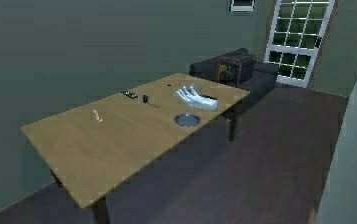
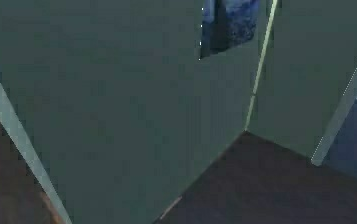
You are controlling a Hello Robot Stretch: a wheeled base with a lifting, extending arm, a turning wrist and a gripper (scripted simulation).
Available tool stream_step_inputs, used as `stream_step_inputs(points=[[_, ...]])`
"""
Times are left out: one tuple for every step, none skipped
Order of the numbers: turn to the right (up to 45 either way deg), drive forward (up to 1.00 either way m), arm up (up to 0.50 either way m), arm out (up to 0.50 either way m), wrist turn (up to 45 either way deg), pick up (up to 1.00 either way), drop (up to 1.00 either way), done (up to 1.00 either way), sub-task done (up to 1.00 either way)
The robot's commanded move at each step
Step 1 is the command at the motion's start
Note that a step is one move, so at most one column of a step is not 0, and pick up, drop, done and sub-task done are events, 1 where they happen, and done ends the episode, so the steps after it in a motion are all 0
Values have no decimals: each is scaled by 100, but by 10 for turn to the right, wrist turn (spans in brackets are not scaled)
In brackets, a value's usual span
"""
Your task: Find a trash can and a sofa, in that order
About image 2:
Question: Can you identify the blue framed wall picture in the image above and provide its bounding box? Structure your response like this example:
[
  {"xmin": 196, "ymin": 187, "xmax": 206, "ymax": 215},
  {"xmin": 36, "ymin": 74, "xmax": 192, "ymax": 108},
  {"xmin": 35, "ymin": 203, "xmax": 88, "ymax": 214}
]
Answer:
[{"xmin": 198, "ymin": 0, "xmax": 262, "ymax": 61}]

